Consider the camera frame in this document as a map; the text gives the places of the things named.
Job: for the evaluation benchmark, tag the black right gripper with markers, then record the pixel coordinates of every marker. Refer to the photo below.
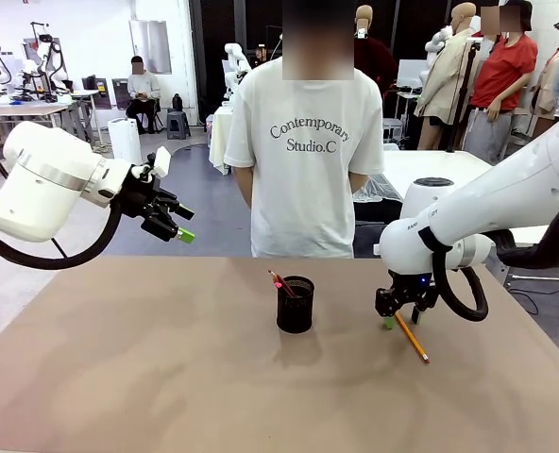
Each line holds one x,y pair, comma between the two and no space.
404,290

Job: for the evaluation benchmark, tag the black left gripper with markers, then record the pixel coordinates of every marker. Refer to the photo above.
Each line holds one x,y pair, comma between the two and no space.
138,193

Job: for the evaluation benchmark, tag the yellow pencil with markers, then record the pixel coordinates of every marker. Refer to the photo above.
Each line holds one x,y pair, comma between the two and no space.
414,342

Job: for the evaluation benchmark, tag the red-brown pen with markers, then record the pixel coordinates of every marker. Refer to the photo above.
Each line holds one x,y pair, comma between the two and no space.
275,276

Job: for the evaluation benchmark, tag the person right forearm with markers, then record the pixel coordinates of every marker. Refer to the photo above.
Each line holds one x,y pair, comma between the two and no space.
244,189

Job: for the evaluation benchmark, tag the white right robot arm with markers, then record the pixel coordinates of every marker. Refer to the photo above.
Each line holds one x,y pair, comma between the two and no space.
496,203

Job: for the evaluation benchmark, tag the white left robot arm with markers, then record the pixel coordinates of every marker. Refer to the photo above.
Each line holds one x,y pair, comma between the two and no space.
38,198

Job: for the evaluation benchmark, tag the person left forearm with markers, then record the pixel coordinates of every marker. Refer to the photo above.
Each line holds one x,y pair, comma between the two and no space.
360,180

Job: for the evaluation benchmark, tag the black mesh pen holder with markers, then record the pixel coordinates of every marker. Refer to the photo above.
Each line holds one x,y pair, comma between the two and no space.
295,311

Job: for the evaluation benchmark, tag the white air purifier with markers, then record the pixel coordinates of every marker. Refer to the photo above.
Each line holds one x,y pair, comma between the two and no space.
128,137

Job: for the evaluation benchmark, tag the grey plastic stool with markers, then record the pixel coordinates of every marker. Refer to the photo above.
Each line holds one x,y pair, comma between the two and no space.
179,123

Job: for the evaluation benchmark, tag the table with cream cloth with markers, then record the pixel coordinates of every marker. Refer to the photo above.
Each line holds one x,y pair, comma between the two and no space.
220,137

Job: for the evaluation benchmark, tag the small black bag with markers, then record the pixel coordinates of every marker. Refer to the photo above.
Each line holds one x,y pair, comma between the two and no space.
177,103

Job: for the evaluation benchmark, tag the person in light sweatshirt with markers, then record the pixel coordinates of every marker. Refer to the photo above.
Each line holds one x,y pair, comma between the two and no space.
142,89

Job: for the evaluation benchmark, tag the clear plastic bag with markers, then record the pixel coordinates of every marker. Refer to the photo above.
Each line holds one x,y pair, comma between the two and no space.
378,189

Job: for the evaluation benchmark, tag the person in white T-shirt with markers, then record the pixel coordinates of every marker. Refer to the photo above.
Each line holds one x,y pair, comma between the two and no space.
303,189

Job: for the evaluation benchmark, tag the white top desk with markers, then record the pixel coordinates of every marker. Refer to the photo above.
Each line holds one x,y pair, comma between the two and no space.
88,94

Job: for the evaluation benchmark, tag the white robot on cloth table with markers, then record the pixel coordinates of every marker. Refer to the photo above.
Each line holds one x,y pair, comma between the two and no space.
234,61

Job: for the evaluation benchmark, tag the wooden top desk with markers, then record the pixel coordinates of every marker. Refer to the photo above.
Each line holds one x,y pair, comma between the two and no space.
20,111

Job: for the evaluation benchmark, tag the grey crate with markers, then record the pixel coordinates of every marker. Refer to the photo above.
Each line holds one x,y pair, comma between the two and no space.
394,129

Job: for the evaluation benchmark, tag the mannequin in beige coat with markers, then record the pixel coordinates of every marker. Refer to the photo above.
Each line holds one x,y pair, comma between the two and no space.
442,85

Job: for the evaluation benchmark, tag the white monitor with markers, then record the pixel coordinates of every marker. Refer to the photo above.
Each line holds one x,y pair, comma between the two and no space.
411,73

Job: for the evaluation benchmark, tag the mannequin in dark red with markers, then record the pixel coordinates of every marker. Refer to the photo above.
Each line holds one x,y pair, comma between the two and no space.
376,52

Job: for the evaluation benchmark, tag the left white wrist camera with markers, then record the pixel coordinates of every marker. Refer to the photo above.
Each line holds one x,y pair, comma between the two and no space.
162,161

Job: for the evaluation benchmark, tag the silver wall panel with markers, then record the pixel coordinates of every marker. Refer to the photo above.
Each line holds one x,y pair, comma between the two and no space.
159,47

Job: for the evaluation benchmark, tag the background robot with black frame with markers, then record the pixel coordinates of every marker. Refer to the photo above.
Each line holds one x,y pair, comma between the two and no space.
53,61

